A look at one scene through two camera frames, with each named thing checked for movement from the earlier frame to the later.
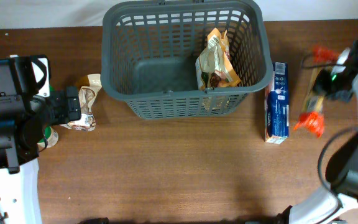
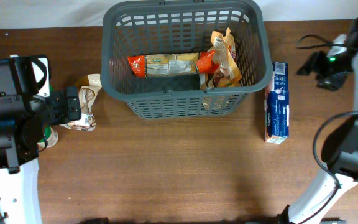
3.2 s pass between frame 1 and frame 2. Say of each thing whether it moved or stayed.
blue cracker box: stayed
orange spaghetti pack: moved
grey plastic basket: stayed
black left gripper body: stayed
